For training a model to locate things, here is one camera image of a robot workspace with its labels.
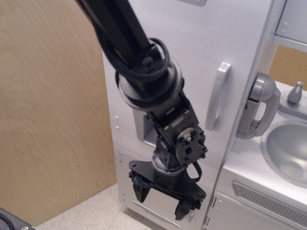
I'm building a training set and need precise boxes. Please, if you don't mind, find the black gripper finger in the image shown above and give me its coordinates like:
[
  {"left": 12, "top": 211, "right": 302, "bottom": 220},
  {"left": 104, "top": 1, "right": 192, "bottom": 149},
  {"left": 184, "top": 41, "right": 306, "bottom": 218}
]
[
  {"left": 175, "top": 200, "right": 195, "bottom": 220},
  {"left": 133, "top": 176, "right": 151, "bottom": 203}
]

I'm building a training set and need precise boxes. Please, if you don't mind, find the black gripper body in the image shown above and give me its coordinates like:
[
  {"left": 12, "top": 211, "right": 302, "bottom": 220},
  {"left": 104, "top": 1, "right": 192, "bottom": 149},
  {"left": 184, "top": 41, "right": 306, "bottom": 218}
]
[{"left": 129, "top": 161, "right": 206, "bottom": 208}]

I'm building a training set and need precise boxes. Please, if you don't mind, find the white toy fridge door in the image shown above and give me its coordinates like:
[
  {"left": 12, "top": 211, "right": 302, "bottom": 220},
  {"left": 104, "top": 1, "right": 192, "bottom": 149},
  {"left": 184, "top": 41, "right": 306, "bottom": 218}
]
[{"left": 104, "top": 0, "right": 273, "bottom": 230}]

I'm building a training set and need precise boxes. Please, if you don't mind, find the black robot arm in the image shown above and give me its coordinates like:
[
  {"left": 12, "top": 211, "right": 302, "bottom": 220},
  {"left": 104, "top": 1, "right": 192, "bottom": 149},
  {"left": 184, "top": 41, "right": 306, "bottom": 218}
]
[{"left": 78, "top": 0, "right": 207, "bottom": 220}]

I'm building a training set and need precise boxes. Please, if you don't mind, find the brass hinge lower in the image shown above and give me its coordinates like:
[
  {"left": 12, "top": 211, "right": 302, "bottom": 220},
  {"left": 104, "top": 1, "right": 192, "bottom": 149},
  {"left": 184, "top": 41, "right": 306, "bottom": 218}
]
[{"left": 204, "top": 216, "right": 210, "bottom": 227}]

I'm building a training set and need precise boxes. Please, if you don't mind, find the brass hinge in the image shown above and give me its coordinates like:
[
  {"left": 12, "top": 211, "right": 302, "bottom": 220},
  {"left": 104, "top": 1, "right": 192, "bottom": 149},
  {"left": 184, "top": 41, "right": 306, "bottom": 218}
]
[
  {"left": 204, "top": 216, "right": 210, "bottom": 227},
  {"left": 210, "top": 196, "right": 216, "bottom": 207}
]

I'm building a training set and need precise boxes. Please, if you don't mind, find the brass hinge upper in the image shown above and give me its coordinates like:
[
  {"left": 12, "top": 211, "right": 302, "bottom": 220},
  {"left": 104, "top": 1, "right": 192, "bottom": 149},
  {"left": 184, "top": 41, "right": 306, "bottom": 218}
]
[{"left": 210, "top": 196, "right": 216, "bottom": 207}]

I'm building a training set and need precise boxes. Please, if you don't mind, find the grey ice dispenser panel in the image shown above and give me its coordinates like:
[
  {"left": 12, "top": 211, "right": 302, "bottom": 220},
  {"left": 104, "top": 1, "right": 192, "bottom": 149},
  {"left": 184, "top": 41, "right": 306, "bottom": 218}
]
[{"left": 132, "top": 109, "right": 157, "bottom": 148}]

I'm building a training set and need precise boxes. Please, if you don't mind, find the white toy kitchen cabinet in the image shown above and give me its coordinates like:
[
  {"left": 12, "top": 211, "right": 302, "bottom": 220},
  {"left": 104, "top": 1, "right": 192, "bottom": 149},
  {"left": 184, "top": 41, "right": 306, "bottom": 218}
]
[{"left": 204, "top": 0, "right": 307, "bottom": 230}]

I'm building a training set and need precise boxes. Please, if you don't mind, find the grey toy sink basin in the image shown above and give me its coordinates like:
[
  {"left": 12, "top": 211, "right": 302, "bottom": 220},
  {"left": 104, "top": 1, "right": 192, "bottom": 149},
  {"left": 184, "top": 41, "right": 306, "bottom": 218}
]
[{"left": 260, "top": 121, "right": 307, "bottom": 188}]

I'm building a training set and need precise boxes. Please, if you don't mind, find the grey toy faucet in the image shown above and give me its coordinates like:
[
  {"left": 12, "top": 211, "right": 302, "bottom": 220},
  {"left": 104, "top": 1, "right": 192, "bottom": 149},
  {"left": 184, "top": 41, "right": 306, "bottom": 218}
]
[{"left": 287, "top": 81, "right": 304, "bottom": 104}]

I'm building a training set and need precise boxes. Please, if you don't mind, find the grey oven door handle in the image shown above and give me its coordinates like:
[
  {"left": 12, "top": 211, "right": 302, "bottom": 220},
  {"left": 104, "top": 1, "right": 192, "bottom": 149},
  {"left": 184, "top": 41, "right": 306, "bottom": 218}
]
[{"left": 232, "top": 182, "right": 307, "bottom": 229}]

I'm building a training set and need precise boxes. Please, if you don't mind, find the grey fridge door handle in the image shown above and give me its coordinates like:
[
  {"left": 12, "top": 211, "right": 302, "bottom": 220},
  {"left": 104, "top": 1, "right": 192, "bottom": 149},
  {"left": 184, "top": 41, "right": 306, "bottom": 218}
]
[{"left": 205, "top": 62, "right": 231, "bottom": 131}]

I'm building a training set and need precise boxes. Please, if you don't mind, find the black base with cable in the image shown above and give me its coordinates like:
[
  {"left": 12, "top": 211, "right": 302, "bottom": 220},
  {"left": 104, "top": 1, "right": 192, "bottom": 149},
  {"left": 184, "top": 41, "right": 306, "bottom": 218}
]
[{"left": 0, "top": 208, "right": 37, "bottom": 230}]

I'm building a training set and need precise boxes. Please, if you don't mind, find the grey freezer door handle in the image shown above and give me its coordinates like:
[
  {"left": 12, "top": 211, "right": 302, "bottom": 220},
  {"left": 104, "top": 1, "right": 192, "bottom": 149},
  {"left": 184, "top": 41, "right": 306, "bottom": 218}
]
[{"left": 191, "top": 0, "right": 207, "bottom": 7}]

